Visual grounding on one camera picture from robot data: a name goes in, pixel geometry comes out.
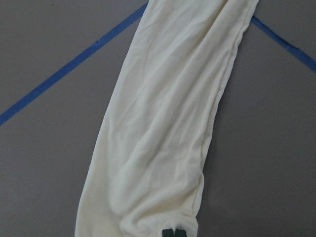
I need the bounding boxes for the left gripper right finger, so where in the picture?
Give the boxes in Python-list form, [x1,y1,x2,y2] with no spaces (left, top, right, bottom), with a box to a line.
[175,229,186,237]

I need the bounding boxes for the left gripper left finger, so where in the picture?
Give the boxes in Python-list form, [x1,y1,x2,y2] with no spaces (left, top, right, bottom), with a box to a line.
[161,229,174,237]

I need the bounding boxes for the beige long-sleeve printed shirt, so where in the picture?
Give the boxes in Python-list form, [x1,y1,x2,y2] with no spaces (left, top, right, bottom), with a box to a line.
[75,0,258,237]

